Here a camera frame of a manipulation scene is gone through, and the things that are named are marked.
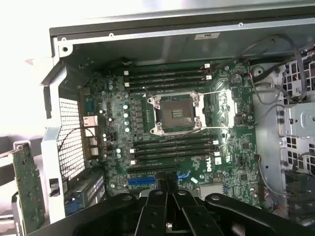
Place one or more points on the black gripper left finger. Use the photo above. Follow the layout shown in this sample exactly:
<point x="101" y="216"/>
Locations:
<point x="98" y="216"/>

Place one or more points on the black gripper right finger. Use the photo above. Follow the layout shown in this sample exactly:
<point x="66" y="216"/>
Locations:
<point x="246" y="221"/>

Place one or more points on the blue case latch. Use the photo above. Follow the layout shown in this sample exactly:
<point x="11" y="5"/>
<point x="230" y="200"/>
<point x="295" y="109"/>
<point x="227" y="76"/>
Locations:
<point x="72" y="207"/>

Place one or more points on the blue expansion slot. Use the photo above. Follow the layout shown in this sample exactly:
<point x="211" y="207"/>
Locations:
<point x="141" y="183"/>

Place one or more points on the long black expansion slot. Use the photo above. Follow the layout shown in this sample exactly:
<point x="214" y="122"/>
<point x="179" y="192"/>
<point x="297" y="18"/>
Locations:
<point x="150" y="168"/>

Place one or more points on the green graphics card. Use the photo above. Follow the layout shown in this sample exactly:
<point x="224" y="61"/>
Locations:
<point x="28" y="186"/>

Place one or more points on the green motherboard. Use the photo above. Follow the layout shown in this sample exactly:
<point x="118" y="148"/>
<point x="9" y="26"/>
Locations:
<point x="236" y="137"/>

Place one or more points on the black RAM slot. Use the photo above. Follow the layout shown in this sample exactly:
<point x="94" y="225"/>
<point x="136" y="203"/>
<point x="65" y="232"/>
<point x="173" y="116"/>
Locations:
<point x="174" y="153"/>
<point x="167" y="79"/>
<point x="167" y="85"/>
<point x="167" y="68"/>
<point x="174" y="159"/>
<point x="174" y="147"/>
<point x="167" y="74"/>
<point x="174" y="140"/>

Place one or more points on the thin metal locking lever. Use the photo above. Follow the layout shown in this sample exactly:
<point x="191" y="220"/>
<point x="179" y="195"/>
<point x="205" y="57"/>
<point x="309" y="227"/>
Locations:
<point x="147" y="93"/>
<point x="172" y="138"/>

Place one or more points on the silver disk bay cage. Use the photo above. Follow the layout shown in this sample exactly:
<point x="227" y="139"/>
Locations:
<point x="300" y="118"/>

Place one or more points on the silver socket cover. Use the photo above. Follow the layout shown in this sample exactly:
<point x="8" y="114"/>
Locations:
<point x="232" y="97"/>

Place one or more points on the CPU socket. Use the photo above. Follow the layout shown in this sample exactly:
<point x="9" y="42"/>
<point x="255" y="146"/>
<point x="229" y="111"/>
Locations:
<point x="176" y="113"/>

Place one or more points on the round coin cell battery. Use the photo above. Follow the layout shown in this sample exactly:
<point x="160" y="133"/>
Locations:
<point x="235" y="78"/>

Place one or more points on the black open PC case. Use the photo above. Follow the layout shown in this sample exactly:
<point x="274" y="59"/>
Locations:
<point x="147" y="49"/>

